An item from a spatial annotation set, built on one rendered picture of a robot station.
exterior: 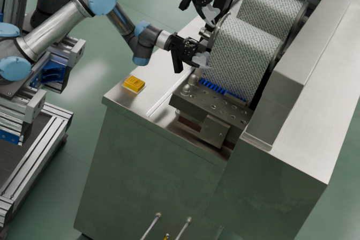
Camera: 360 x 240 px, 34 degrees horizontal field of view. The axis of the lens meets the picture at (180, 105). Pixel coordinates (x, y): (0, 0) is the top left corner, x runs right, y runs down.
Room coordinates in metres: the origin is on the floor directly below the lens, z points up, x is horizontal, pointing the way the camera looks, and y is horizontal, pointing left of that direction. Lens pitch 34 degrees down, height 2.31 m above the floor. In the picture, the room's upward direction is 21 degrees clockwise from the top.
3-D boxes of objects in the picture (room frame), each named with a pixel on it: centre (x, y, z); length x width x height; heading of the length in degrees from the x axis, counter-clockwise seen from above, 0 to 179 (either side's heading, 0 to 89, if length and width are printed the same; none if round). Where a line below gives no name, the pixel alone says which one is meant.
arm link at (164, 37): (2.16, 0.15, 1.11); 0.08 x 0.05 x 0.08; 167
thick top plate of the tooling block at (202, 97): (1.96, -0.17, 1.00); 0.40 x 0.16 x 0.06; 77
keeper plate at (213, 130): (1.87, -0.16, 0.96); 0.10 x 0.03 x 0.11; 77
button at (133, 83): (2.07, 0.21, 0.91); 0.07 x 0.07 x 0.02; 77
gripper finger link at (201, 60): (2.10, -0.02, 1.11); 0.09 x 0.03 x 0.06; 76
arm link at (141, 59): (2.19, 0.24, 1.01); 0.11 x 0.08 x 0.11; 39
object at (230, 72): (2.09, -0.16, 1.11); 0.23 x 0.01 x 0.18; 77
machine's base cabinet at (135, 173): (3.08, -0.30, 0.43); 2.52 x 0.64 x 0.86; 167
